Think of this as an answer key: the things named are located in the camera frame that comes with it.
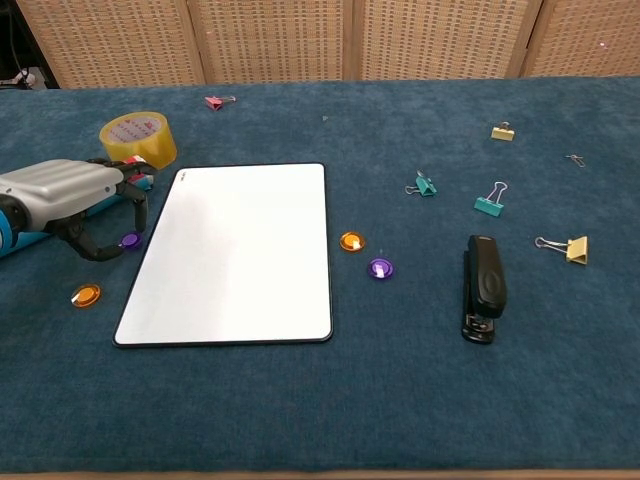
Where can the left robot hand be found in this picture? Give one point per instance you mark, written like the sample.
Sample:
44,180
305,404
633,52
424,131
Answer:
55,190

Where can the purple round magnet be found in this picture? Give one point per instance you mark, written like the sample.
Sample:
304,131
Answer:
131,241
381,268

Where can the orange round magnet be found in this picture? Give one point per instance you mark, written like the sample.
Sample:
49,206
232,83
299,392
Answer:
352,242
86,295

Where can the white magnetic board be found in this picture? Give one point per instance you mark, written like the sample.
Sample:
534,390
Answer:
235,250

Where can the blue plastic wrap box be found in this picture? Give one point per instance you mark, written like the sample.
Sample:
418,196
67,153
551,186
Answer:
20,242

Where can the yellow packing tape roll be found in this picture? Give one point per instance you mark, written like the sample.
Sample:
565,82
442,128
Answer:
150,150

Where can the white power strip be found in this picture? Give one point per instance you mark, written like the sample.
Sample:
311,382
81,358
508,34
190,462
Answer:
22,76

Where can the pink binder clip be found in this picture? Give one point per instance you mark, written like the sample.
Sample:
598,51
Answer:
214,102

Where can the woven folding screen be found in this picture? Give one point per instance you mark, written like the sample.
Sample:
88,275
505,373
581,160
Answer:
275,40

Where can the teal binder clip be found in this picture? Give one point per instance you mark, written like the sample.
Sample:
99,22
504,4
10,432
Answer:
426,187
487,206

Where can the blue table mat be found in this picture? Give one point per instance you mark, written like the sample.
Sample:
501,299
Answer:
400,400

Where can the black stapler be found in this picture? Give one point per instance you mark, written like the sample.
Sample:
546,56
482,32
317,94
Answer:
487,280

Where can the yellow binder clip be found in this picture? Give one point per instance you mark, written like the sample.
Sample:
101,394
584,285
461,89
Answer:
578,250
502,133

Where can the metal paper clip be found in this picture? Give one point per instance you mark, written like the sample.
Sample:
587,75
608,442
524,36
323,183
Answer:
576,160

